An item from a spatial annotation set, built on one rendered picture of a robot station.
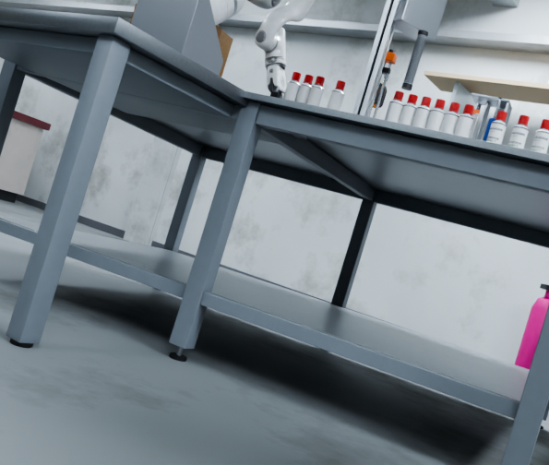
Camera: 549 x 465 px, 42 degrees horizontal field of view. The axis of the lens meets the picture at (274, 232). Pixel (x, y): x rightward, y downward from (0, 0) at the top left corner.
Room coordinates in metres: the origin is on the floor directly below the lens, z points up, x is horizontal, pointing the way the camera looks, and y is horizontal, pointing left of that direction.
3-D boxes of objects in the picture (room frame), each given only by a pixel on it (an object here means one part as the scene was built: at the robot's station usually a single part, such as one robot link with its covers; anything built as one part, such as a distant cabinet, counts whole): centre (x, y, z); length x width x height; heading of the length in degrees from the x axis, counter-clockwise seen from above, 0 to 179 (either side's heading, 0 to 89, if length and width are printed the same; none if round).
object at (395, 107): (2.60, -0.29, 0.98); 0.05 x 0.05 x 0.20
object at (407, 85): (2.49, -0.30, 1.18); 0.04 x 0.04 x 0.21
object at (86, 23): (2.31, 0.61, 0.81); 0.90 x 0.90 x 0.04; 55
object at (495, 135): (2.45, -0.63, 0.98); 0.05 x 0.05 x 0.20
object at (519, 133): (2.41, -0.70, 0.98); 0.05 x 0.05 x 0.20
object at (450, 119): (2.52, -0.48, 0.98); 0.05 x 0.05 x 0.20
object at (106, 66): (2.30, 0.62, 0.39); 0.86 x 0.83 x 0.79; 55
